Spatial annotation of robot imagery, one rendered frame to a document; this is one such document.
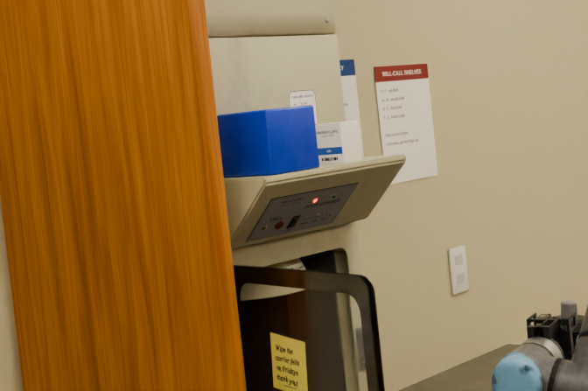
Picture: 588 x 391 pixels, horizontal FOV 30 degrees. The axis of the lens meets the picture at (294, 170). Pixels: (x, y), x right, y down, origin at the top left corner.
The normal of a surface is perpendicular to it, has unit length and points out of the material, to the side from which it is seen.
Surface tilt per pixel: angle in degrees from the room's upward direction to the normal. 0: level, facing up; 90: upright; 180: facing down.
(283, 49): 90
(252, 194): 90
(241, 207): 90
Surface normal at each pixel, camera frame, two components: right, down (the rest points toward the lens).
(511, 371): -0.46, 0.11
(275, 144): 0.73, -0.04
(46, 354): -0.67, 0.11
